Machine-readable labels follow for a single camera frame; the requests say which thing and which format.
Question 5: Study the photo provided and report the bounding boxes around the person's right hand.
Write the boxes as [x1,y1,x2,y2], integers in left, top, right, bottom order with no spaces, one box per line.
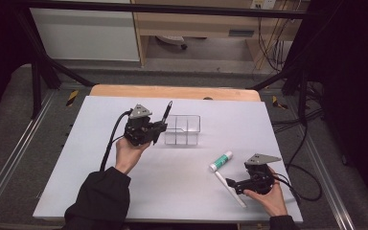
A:
[242,167,289,218]

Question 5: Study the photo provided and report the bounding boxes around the wooden desk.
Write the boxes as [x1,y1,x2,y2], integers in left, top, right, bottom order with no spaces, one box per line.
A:
[130,0,311,68]

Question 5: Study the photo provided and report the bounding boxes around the black metal stand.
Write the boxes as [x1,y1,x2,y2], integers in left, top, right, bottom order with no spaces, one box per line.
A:
[248,12,320,126]
[15,9,95,120]

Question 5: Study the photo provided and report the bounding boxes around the chair base with castor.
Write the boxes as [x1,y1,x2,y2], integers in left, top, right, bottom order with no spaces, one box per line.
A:
[155,34,188,51]

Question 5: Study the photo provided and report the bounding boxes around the green and white glue stick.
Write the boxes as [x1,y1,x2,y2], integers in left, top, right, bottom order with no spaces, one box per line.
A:
[208,150,234,173]

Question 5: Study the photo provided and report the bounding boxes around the black floor cables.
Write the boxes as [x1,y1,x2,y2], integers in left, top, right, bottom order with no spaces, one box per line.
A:
[271,80,325,133]

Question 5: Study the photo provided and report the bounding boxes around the clear plastic organizer box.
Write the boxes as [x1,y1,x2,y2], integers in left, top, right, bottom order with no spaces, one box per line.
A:
[164,114,201,147]

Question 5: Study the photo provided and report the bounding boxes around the white cabinet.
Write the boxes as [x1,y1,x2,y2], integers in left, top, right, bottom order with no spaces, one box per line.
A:
[30,0,141,62]

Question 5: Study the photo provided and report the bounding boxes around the white pen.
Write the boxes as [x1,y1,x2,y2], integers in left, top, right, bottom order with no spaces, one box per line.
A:
[215,171,247,209]

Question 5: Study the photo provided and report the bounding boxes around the white board sheet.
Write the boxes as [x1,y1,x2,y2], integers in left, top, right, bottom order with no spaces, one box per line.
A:
[33,95,304,223]

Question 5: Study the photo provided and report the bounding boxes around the aluminium rail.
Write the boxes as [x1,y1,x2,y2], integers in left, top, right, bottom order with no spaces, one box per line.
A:
[0,90,57,219]
[303,133,356,230]

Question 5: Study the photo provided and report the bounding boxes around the right hand-held gripper black cable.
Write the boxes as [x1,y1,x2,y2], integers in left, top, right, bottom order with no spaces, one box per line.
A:
[272,163,323,203]

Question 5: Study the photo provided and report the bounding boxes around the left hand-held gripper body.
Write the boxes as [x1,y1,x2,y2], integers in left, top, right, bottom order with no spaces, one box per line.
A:
[123,103,161,148]

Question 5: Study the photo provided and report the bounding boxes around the black gel pen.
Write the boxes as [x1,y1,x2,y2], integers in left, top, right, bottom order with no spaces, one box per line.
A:
[160,100,173,127]

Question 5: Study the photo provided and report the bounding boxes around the left hand-held gripper black cable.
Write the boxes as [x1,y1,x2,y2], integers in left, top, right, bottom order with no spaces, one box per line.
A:
[99,109,132,173]

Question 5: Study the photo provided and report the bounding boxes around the white wall socket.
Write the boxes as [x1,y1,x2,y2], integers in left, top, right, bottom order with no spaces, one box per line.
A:
[250,0,277,10]

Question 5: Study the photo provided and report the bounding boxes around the hand-held gripper black cable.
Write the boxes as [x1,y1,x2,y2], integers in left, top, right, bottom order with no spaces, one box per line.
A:
[272,163,323,203]
[99,109,132,173]

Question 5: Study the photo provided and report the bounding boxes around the hanging cable bundle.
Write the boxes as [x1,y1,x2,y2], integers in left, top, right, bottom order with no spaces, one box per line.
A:
[257,9,293,73]

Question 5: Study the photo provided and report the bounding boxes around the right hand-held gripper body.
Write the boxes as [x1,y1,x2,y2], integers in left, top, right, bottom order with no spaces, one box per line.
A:
[243,153,283,196]

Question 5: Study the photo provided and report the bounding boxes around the black horizontal frame bar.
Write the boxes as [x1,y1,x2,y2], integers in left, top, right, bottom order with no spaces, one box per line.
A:
[12,1,311,19]

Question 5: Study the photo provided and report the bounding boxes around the person's left hand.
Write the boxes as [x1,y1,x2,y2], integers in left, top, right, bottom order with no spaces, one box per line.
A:
[114,137,151,175]

